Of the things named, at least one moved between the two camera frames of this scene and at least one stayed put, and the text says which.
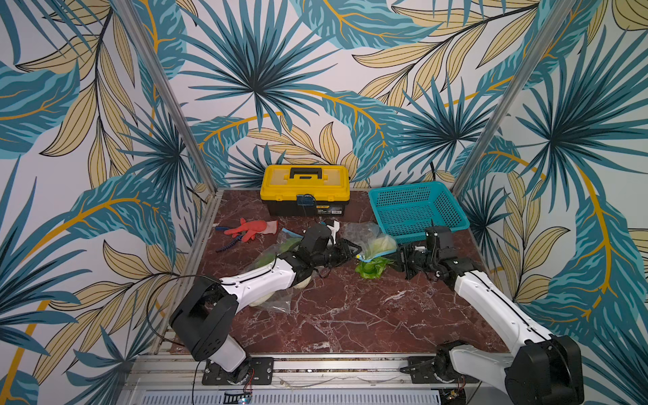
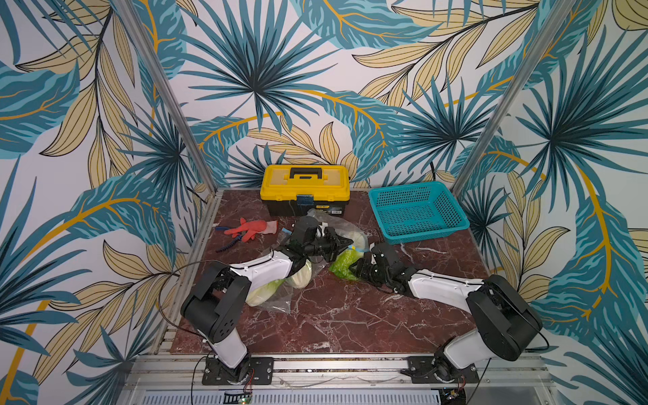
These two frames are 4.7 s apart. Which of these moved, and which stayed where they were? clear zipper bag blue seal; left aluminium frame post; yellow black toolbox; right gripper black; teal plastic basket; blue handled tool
Moved: right gripper black
Stayed: clear zipper bag blue seal; blue handled tool; yellow black toolbox; left aluminium frame post; teal plastic basket
